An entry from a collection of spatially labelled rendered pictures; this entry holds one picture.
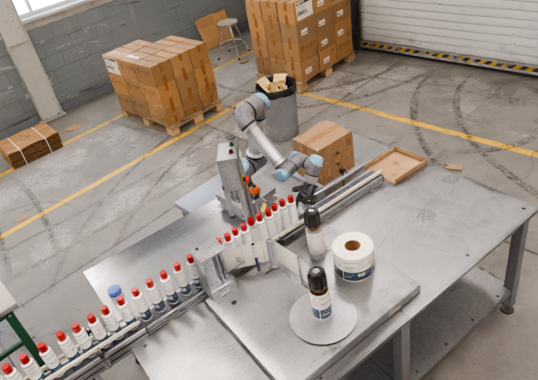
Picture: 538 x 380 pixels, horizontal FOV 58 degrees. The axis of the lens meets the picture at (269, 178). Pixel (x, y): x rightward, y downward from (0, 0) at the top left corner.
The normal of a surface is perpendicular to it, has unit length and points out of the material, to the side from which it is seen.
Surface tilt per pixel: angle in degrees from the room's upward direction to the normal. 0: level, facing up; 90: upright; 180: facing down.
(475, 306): 1
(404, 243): 0
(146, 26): 90
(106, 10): 90
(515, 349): 0
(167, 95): 90
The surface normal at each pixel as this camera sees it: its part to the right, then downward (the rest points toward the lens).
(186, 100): 0.67, 0.27
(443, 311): -0.25, -0.80
